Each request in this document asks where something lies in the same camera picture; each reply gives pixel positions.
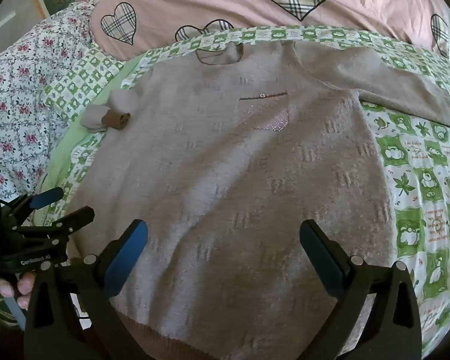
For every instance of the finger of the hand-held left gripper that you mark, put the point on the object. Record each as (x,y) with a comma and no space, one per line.
(45,197)
(77,218)

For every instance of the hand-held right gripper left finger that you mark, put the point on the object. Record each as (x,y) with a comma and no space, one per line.
(129,258)

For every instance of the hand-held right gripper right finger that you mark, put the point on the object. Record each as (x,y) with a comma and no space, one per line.
(322,262)

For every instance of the beige knit sweater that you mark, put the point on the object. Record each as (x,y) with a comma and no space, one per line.
(228,157)

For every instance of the person's left hand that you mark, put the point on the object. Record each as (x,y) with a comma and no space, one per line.
(22,288)

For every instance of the white floral cloth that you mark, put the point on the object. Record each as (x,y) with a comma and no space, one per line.
(22,82)

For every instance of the green checked bedsheet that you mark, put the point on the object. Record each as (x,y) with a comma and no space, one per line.
(416,180)

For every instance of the pink quilt with plaid hearts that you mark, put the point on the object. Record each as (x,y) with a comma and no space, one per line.
(210,0)

